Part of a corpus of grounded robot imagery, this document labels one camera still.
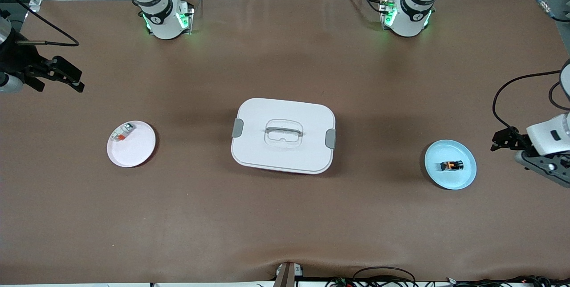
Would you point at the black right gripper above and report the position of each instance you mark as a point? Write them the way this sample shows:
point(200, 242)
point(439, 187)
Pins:
point(17, 59)

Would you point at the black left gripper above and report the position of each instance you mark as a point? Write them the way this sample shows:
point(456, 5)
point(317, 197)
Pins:
point(512, 139)

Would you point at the black and orange switch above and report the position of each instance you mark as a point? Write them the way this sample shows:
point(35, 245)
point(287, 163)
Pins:
point(452, 165)

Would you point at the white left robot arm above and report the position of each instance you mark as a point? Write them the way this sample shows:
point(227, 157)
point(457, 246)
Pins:
point(409, 15)

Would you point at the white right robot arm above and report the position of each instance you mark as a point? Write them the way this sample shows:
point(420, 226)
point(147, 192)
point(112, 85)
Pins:
point(156, 15)

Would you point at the white lidded storage box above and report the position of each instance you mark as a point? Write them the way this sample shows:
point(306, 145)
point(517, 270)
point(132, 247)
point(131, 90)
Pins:
point(285, 155)

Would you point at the light blue round plate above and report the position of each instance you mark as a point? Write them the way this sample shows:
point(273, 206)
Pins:
point(441, 180)

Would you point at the small white orange connector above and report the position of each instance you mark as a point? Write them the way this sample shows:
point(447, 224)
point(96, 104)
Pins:
point(122, 132)

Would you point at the pink round plate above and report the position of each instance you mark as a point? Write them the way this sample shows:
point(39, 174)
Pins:
point(133, 149)

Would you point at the brown metal camera post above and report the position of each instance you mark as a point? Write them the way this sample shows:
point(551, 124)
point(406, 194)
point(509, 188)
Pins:
point(287, 276)

